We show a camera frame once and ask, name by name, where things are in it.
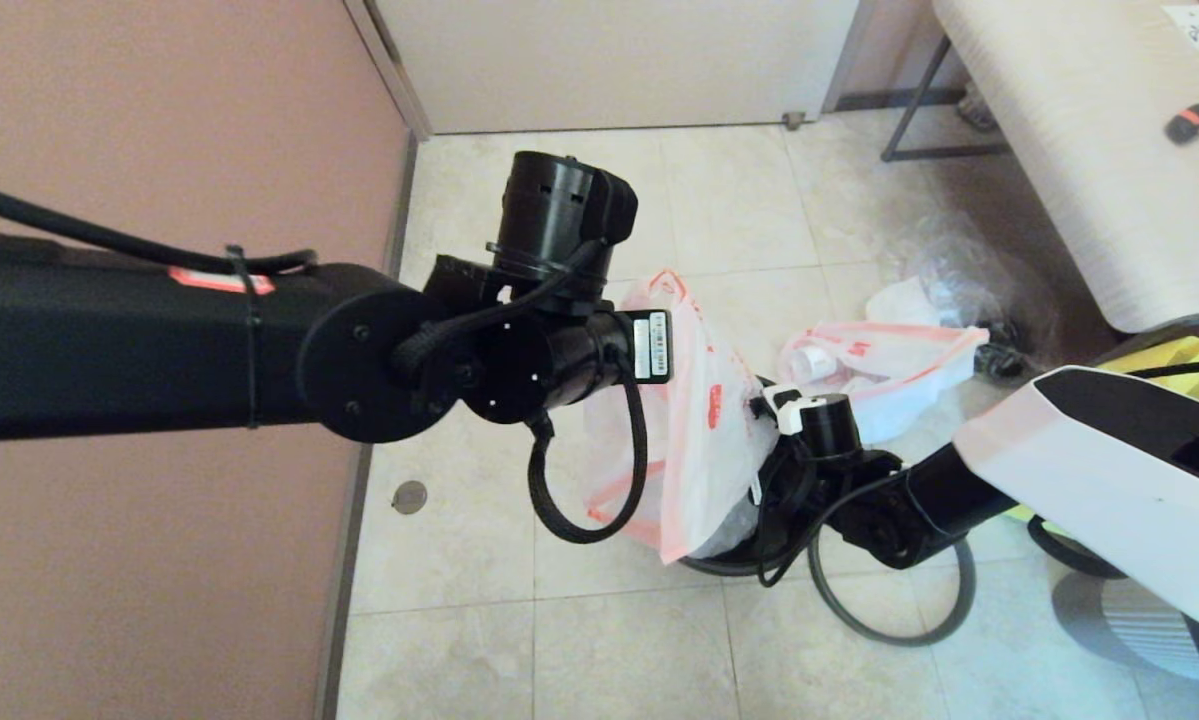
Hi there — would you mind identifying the white red bag with rubbish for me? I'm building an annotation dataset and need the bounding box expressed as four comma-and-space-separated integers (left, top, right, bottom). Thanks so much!
779, 275, 990, 444

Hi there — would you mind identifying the dark gray bin ring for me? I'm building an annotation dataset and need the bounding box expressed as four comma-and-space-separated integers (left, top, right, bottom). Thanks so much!
807, 535, 977, 647

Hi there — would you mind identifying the white bag with red print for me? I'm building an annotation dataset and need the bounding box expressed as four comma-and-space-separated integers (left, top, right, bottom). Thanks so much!
584, 268, 780, 566

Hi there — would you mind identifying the black round trash bin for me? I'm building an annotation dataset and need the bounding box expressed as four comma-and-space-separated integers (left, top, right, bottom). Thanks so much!
674, 375, 795, 579

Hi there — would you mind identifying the clear crumpled plastic bag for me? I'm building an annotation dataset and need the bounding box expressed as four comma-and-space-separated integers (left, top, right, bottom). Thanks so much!
884, 210, 1060, 331

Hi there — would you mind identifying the white paper cup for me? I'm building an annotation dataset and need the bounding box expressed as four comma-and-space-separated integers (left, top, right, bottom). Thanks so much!
794, 345, 840, 386

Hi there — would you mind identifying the black tangled item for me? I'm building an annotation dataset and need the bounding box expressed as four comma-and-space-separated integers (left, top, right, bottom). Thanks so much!
974, 318, 1025, 381

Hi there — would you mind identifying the white door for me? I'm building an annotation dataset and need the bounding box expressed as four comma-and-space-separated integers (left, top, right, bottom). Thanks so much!
374, 0, 860, 136

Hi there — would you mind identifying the grey ribbed rounded object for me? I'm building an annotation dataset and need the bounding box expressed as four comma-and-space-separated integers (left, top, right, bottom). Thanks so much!
1049, 575, 1199, 681

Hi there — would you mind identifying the grey shoe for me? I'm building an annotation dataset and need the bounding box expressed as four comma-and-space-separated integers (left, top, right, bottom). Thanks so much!
959, 85, 1000, 131

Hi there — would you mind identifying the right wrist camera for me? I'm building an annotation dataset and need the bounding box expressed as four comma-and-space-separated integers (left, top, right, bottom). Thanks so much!
754, 385, 865, 461

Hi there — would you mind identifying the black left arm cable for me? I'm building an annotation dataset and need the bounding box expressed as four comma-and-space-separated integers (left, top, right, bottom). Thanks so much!
0, 178, 650, 546

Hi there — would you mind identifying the wood grain table black frame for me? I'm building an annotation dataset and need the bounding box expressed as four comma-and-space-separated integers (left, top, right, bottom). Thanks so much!
879, 0, 1199, 351

